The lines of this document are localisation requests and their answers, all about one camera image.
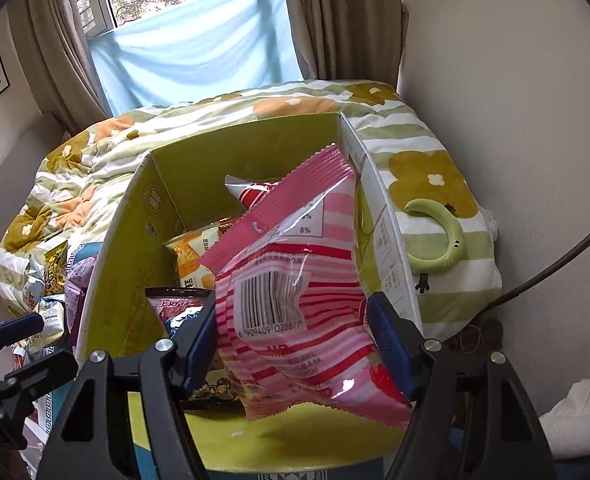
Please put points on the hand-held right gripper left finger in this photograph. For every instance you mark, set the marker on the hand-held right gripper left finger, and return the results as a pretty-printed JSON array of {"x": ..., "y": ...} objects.
[{"x": 202, "y": 340}]

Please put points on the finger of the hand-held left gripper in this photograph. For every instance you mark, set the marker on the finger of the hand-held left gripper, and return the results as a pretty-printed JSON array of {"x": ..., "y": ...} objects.
[
  {"x": 20, "y": 326},
  {"x": 40, "y": 375}
]

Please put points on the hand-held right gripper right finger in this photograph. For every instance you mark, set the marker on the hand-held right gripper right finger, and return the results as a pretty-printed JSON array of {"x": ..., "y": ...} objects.
[{"x": 390, "y": 345}]

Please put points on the pink striped snack packet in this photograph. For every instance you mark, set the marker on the pink striped snack packet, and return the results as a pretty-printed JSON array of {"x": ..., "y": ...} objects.
[{"x": 285, "y": 260}]

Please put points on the yellow-green cardboard box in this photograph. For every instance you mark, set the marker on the yellow-green cardboard box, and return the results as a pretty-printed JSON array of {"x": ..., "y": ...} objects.
[{"x": 185, "y": 185}]

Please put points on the dark snack packet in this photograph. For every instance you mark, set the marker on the dark snack packet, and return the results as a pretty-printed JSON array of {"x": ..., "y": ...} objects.
[{"x": 175, "y": 310}]

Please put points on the pile of assorted snack packets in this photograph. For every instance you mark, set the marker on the pile of assorted snack packets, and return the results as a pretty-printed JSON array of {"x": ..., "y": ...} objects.
[{"x": 45, "y": 280}]

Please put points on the purple snack packet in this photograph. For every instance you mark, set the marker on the purple snack packet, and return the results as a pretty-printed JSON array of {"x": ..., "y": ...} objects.
[{"x": 80, "y": 285}]

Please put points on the orange snack packet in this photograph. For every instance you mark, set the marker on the orange snack packet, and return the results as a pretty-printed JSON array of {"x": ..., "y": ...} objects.
[{"x": 195, "y": 255}]

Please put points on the red and white snack packet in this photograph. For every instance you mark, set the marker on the red and white snack packet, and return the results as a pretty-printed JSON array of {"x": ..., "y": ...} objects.
[{"x": 247, "y": 190}]

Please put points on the blue patterned mat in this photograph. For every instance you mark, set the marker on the blue patterned mat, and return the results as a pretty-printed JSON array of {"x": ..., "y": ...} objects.
[{"x": 295, "y": 475}]

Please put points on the white cloth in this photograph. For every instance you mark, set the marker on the white cloth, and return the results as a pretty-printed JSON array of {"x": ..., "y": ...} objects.
[{"x": 580, "y": 410}]

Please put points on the floral striped blanket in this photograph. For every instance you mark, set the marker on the floral striped blanket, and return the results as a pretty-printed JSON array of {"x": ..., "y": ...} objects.
[{"x": 415, "y": 135}]

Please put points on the light blue window cloth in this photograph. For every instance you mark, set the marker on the light blue window cloth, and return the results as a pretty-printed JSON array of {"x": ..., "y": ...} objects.
[{"x": 190, "y": 50}]

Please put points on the beige curtain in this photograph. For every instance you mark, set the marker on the beige curtain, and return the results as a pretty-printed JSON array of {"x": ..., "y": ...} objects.
[
  {"x": 345, "y": 20},
  {"x": 55, "y": 35}
]

